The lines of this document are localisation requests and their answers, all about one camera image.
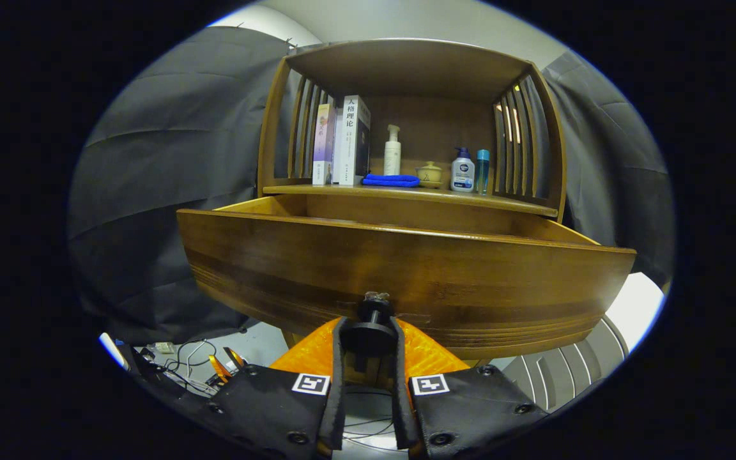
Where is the black backdrop cloth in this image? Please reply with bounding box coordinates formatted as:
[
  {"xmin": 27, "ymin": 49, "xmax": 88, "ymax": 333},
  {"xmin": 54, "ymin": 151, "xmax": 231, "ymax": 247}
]
[{"xmin": 66, "ymin": 26, "xmax": 675, "ymax": 346}]

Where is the white thick book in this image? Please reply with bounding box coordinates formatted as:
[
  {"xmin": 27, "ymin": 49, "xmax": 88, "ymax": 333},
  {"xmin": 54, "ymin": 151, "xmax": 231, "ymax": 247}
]
[{"xmin": 332, "ymin": 95, "xmax": 372, "ymax": 186}]

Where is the wooden drawer with black knob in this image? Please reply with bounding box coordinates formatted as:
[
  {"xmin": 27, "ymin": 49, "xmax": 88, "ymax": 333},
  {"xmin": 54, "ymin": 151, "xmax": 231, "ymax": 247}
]
[{"xmin": 176, "ymin": 194, "xmax": 637, "ymax": 362}]

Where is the wooden countertop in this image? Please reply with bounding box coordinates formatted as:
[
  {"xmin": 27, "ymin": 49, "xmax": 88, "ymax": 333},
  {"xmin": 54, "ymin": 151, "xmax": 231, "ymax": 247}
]
[{"xmin": 263, "ymin": 183, "xmax": 560, "ymax": 218}]

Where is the wooden cabinet with slatted hutch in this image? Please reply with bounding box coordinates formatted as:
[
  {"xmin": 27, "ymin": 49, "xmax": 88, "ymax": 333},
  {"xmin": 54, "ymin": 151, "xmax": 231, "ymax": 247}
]
[{"xmin": 256, "ymin": 38, "xmax": 567, "ymax": 390}]

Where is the purple book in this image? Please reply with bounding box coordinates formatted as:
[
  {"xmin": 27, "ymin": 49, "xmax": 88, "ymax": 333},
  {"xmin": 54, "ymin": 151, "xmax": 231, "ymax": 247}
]
[{"xmin": 312, "ymin": 103, "xmax": 338, "ymax": 186}]

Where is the white lotion bottle blue cap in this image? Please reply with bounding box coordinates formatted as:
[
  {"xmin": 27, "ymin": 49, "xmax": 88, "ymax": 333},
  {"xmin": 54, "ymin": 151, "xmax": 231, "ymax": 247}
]
[{"xmin": 450, "ymin": 147, "xmax": 476, "ymax": 193}]

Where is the teal slim bottle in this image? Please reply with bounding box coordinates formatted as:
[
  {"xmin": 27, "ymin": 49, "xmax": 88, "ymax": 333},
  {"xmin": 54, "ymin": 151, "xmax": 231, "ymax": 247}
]
[{"xmin": 475, "ymin": 149, "xmax": 491, "ymax": 196}]

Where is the white pump bottle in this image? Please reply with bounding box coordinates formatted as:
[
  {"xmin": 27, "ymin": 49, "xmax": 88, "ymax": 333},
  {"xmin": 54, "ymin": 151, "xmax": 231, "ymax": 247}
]
[{"xmin": 384, "ymin": 124, "xmax": 402, "ymax": 176}]

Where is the orange and black tool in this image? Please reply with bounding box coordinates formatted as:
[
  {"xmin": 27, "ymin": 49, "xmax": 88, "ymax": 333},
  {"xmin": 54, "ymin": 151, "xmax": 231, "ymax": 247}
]
[{"xmin": 208, "ymin": 348, "xmax": 244, "ymax": 384}]

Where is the beige lidded teacup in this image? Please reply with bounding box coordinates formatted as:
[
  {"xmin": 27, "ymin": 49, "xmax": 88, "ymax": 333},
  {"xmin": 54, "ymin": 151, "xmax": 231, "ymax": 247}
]
[{"xmin": 415, "ymin": 161, "xmax": 443, "ymax": 189}]

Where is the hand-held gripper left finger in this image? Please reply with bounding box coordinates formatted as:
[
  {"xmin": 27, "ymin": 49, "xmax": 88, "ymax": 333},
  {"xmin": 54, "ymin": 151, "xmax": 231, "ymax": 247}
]
[{"xmin": 205, "ymin": 316, "xmax": 351, "ymax": 460}]

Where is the blue folded cloth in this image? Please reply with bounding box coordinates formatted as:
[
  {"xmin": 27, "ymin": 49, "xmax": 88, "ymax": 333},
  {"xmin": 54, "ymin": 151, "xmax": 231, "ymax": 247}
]
[{"xmin": 362, "ymin": 173, "xmax": 421, "ymax": 188}]

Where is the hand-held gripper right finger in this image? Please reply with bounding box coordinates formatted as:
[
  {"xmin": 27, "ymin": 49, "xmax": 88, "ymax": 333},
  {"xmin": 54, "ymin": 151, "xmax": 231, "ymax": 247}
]
[{"xmin": 390, "ymin": 316, "xmax": 551, "ymax": 460}]

